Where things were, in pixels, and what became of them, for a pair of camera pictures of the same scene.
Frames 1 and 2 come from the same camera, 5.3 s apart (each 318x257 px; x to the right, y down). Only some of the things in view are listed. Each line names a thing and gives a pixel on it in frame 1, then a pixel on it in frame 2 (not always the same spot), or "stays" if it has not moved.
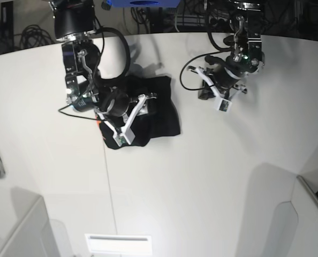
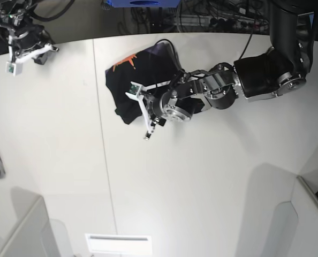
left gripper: [117, 110] -> [33, 44]
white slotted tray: [119, 243] stays
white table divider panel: [32, 237] stays
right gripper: [222, 81] -> [160, 104]
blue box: [144, 3] stays
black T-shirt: [161, 120] -> [157, 63]
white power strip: [204, 21] stays
